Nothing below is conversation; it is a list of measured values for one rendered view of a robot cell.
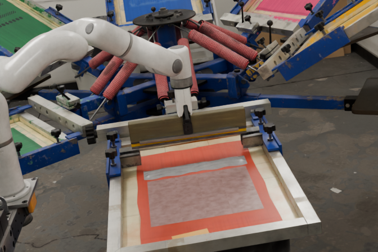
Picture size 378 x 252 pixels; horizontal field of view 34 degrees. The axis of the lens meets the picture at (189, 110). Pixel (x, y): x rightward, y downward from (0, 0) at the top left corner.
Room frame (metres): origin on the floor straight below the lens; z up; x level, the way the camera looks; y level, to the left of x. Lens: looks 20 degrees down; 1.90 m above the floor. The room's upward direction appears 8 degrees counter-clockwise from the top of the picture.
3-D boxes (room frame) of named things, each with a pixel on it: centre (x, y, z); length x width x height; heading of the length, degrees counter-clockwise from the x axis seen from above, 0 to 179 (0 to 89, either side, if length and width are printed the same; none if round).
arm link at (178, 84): (2.03, 0.01, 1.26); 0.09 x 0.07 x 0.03; 3
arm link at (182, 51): (2.01, 0.05, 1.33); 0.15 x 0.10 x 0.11; 129
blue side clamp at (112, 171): (2.06, 0.29, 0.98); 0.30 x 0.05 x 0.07; 3
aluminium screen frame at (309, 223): (1.84, 0.00, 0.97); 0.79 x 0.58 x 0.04; 3
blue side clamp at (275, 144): (2.09, -0.27, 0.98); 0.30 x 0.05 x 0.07; 3
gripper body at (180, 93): (2.02, 0.01, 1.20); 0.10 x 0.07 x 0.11; 3
